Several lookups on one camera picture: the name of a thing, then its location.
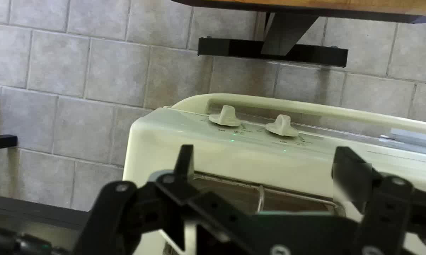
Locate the wooden top robot table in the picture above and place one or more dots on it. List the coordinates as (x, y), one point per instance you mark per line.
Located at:
(287, 33)

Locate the cream white gas stove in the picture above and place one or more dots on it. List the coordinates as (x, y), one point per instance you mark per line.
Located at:
(249, 156)

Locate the round brown wooden board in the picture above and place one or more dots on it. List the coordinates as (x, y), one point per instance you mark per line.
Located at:
(231, 193)

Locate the cream stove knob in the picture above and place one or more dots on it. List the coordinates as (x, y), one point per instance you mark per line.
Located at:
(225, 117)
(282, 127)

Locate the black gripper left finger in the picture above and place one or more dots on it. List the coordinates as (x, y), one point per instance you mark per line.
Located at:
(113, 217)

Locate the black metal bar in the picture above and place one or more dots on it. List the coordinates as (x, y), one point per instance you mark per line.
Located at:
(0, 142)

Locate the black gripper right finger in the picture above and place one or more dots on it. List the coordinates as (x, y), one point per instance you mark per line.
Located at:
(386, 213)

